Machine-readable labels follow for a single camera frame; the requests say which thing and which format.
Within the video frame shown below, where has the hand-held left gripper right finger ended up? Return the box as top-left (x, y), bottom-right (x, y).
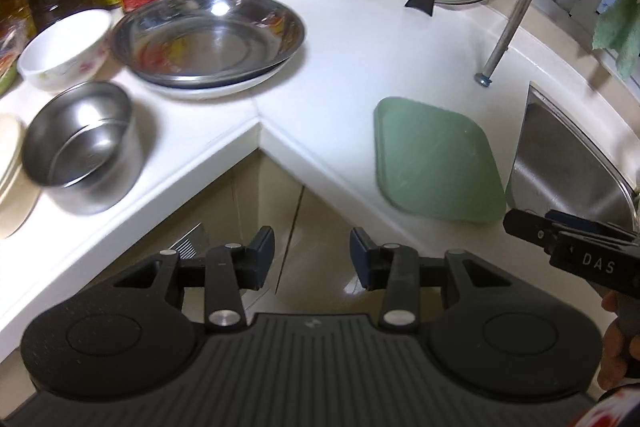
top-left (350, 227), bottom-right (526, 333)

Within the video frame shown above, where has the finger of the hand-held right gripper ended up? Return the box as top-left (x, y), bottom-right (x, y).
top-left (545, 209), bottom-right (640, 244)
top-left (503, 207), bottom-right (561, 255)

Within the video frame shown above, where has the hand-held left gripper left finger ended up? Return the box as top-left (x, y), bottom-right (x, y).
top-left (114, 226), bottom-right (277, 333)

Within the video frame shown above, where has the deep stainless steel bowl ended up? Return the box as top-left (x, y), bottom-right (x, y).
top-left (22, 81), bottom-right (146, 215)

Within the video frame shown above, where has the shallow stainless steel plate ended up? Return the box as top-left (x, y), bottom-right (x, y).
top-left (110, 0), bottom-right (306, 88)

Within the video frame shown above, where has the stack of cream plates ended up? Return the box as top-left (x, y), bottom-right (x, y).
top-left (0, 113), bottom-right (42, 240)

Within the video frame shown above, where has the person's right hand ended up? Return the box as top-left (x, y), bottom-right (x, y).
top-left (599, 292), bottom-right (640, 393)

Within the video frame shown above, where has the stainless steel sink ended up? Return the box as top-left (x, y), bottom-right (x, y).
top-left (504, 81), bottom-right (640, 235)

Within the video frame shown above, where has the beige cabinet door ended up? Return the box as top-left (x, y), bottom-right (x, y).
top-left (165, 146), bottom-right (307, 268)

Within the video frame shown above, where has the white round plate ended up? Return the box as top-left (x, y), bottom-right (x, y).
top-left (125, 54), bottom-right (297, 102)

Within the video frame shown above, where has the green dish cloth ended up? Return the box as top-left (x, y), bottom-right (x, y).
top-left (592, 0), bottom-right (640, 81)

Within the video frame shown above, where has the white floral bowl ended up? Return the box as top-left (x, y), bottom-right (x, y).
top-left (17, 9), bottom-right (114, 94)

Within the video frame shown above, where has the orange food packet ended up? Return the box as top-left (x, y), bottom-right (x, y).
top-left (0, 19), bottom-right (32, 96)

